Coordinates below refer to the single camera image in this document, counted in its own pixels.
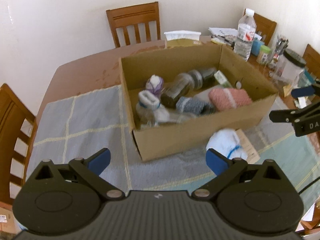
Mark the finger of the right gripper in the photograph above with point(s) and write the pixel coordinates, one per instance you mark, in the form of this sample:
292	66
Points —
310	112
313	89

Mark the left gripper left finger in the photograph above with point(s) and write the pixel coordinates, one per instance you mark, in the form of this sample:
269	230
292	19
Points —
88	170

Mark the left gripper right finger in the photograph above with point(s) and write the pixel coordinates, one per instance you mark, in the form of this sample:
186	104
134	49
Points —
227	172

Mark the white sock blue stripes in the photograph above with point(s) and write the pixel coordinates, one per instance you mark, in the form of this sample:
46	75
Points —
227	143

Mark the pink knitted sock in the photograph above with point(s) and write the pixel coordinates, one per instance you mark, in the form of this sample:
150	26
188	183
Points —
229	98

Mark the blue grey knitted sock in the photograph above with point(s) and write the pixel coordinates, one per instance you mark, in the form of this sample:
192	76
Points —
194	106

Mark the clear plastic jar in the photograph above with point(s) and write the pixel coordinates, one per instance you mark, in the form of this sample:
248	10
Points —
175	117

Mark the green tissue pack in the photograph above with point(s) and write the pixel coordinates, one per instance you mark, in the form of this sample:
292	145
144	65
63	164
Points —
222	80

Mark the white sock blue band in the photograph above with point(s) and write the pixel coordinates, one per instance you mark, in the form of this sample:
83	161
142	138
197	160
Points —
150	110

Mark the jar with dark contents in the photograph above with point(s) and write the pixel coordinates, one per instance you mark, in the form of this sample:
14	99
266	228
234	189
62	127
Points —
203	78

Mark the purple crochet octopus toy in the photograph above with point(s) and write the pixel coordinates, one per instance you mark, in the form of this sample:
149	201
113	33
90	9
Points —
155	85

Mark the white green labelled box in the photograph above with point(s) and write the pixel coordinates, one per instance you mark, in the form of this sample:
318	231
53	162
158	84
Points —
203	96

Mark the large jar black lid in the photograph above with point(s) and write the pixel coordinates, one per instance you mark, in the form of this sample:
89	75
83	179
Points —
289	68

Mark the wooden chair far right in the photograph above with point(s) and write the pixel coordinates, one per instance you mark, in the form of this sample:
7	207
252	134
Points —
312	58

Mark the wooden chair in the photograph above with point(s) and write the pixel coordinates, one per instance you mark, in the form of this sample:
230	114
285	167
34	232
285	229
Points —
13	114
312	58
134	15

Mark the pen holder with pens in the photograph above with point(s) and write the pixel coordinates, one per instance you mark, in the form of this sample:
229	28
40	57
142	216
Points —
281	45

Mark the teal checked table cloth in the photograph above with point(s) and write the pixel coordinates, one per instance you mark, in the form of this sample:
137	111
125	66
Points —
82	125

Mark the green lid small jar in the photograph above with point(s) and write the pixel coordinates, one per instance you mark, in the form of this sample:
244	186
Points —
264	52

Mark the wooden chair right corner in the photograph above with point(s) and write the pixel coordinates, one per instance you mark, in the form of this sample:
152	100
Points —
265	28

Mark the wooden chair left side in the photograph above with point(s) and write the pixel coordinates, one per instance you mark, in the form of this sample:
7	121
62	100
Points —
13	114

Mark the brown cardboard box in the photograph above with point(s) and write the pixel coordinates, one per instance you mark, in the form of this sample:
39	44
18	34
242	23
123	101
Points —
165	140

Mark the clear plastic water bottle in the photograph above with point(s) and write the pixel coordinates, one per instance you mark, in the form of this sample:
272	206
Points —
245	34

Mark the stack of white papers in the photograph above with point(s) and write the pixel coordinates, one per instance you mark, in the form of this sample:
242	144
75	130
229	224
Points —
228	33

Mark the gold tissue box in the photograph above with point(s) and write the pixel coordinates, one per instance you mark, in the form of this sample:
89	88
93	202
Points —
182	38

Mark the wooden chair far side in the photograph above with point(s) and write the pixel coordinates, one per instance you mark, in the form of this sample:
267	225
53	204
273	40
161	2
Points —
134	15

